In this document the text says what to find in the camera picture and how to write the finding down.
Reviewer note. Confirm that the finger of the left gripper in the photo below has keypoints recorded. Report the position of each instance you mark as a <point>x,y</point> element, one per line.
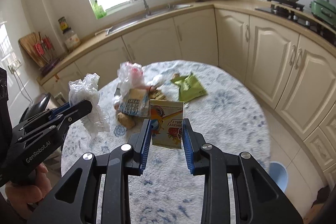
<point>72,113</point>

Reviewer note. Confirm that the white wall socket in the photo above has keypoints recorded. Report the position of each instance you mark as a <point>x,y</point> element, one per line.
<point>14,65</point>

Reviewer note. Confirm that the person's left hand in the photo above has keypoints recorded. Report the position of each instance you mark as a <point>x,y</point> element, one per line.
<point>20,196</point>

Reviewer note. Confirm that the white plastic wrap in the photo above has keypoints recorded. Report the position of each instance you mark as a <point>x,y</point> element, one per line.
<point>85,97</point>

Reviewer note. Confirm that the green snack bag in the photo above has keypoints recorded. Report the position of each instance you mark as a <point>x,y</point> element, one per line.
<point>189,87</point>

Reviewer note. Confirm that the clear red plastic bag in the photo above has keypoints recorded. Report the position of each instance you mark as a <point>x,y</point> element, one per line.
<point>131,76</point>

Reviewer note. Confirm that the chrome kitchen faucet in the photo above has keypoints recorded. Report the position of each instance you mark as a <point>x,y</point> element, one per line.
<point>147,9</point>

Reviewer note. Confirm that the black lidded trash bin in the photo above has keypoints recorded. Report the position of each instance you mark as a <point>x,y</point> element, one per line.
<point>42,102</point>

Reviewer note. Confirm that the green dish soap bottle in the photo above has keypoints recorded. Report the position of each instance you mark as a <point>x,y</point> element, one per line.
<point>98,10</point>

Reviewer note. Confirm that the large clear jar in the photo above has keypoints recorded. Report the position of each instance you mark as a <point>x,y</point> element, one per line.
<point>71,39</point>

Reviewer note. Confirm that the blue white milk carton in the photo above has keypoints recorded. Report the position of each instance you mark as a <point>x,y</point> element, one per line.
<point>136,103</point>

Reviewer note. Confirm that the brown lumpy potato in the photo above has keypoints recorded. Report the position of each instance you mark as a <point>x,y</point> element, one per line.
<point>125,120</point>

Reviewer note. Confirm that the green electric cooker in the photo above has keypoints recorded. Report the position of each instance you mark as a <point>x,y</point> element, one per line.
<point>324,11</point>

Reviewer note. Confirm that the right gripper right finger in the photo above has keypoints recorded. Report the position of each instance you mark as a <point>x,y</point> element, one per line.
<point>258,199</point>

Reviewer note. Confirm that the wooden cutting board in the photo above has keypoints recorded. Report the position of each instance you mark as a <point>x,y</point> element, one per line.
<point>28,43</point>

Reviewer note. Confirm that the small colourful juice carton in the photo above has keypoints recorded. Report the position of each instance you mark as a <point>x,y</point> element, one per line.
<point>166,123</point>

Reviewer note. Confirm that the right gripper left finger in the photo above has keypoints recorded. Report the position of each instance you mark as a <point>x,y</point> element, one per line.
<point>96,187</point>

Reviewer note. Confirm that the black gas stove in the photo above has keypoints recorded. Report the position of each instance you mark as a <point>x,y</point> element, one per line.
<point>294,12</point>

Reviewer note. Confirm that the yellow label sauce bottle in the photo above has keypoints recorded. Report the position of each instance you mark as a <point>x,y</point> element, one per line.
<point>63,24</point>

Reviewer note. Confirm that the stainless steel double sink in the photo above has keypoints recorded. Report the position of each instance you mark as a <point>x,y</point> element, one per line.
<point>139,18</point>

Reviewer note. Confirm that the cream lower cabinets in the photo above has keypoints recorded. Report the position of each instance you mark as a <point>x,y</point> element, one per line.
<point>288,66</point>

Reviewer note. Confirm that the red utensil rack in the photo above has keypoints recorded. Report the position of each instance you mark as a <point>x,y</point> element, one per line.
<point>46,53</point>

